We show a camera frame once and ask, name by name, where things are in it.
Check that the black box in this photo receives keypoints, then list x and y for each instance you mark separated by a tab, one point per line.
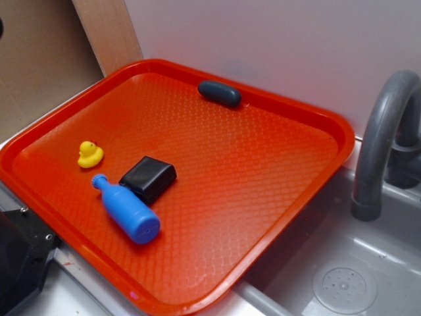
149	179

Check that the orange plastic tray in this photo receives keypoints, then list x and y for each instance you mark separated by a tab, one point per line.
243	174

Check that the dark grey oval soap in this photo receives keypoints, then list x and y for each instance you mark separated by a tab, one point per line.
220	93

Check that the blue toy bottle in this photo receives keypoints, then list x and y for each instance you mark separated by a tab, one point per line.
136	219

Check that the yellow rubber duck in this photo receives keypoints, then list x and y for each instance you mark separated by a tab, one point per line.
90	154

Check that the grey toy sink basin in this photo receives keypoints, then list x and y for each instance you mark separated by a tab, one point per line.
326	262

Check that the wooden board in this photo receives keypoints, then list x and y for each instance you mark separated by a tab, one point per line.
110	32

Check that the grey toy faucet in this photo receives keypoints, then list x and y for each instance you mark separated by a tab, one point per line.
390	150

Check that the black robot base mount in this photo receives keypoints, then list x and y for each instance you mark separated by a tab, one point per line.
27	249

